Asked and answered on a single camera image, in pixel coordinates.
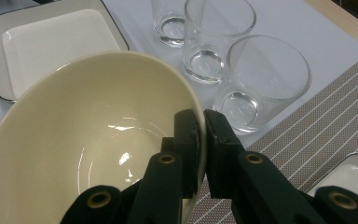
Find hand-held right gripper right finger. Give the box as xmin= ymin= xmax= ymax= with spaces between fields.
xmin=202 ymin=108 xmax=246 ymax=200

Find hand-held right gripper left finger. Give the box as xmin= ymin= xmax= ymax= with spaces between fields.
xmin=160 ymin=108 xmax=200 ymax=200

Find cream ceramic bowl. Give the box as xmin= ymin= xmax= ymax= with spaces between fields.
xmin=0 ymin=49 xmax=208 ymax=224

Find white square plate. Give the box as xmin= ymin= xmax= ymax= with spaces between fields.
xmin=305 ymin=151 xmax=358 ymax=210
xmin=0 ymin=0 xmax=131 ymax=104

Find clear drinking glass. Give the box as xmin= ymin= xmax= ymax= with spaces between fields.
xmin=212 ymin=34 xmax=312 ymax=135
xmin=182 ymin=0 xmax=257 ymax=85
xmin=150 ymin=0 xmax=188 ymax=49

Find brown striped placemat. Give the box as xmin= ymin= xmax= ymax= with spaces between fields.
xmin=186 ymin=48 xmax=358 ymax=224

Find white paper sheet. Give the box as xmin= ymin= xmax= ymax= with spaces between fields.
xmin=0 ymin=0 xmax=358 ymax=151

